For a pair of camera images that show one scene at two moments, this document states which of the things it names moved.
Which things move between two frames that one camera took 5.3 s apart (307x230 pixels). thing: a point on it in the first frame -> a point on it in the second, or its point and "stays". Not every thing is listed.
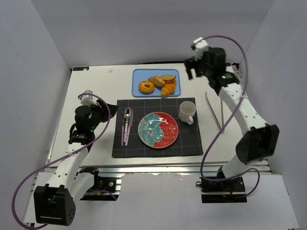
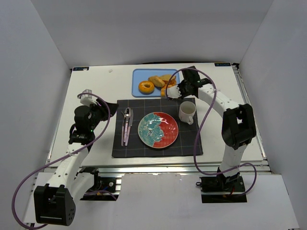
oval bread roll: x=157 y=81 stays
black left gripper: x=103 y=109 stays
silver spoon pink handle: x=127 y=113 stays
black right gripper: x=192 y=64 -> x=182 y=88
